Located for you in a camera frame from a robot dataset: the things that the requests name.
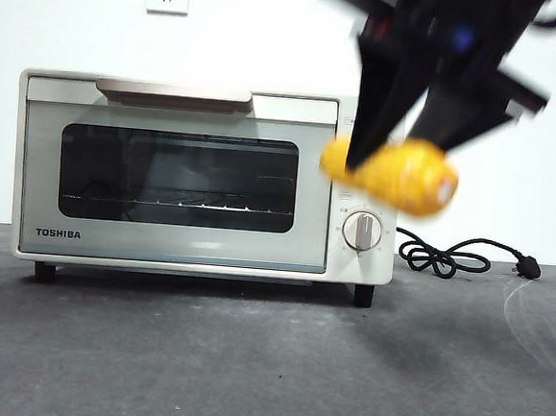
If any glass oven door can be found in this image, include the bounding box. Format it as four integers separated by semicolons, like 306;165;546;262
13;75;341;276

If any metal wire oven rack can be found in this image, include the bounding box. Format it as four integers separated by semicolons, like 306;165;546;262
61;192;293;219

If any beige oven door handle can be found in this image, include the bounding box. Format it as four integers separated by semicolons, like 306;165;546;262
92;76;254;117

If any cream toaster oven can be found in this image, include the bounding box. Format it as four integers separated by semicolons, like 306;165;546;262
6;67;407;290

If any black oven foot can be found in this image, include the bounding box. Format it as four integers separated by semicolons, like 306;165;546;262
352;284;375;309
34;260;57;282

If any yellow corn cob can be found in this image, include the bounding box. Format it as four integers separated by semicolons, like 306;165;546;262
316;130;463;221

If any cream oven knob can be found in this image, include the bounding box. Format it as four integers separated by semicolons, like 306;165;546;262
340;208;384;254

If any black power cable with plug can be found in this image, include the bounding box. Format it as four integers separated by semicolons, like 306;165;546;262
392;226;544;287

